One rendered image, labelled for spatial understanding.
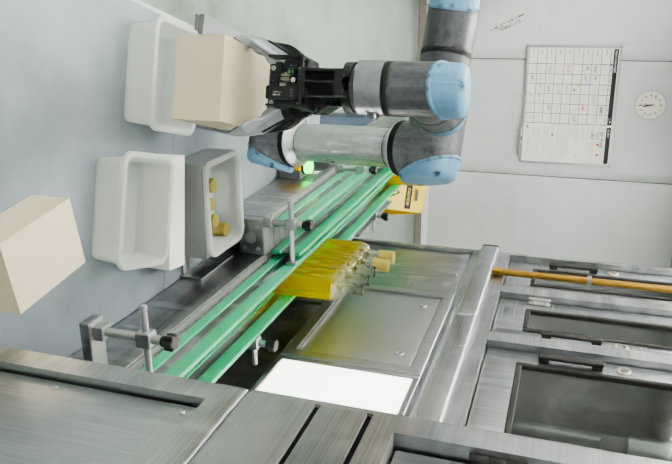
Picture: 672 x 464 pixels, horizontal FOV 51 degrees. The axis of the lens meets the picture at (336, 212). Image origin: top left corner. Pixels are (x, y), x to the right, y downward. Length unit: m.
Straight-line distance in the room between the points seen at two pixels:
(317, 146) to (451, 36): 0.59
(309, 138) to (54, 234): 0.62
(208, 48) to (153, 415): 0.49
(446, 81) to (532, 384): 0.96
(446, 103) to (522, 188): 6.86
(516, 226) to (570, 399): 6.27
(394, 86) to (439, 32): 0.15
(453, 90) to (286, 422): 0.46
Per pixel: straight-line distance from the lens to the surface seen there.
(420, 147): 1.40
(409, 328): 1.83
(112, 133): 1.44
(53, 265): 1.22
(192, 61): 1.04
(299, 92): 0.97
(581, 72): 7.54
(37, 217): 1.18
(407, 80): 0.94
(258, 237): 1.78
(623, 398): 1.73
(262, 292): 1.63
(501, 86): 7.60
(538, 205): 7.82
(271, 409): 0.86
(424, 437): 0.81
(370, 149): 1.48
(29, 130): 1.27
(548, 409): 1.64
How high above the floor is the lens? 1.59
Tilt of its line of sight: 18 degrees down
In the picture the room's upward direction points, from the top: 95 degrees clockwise
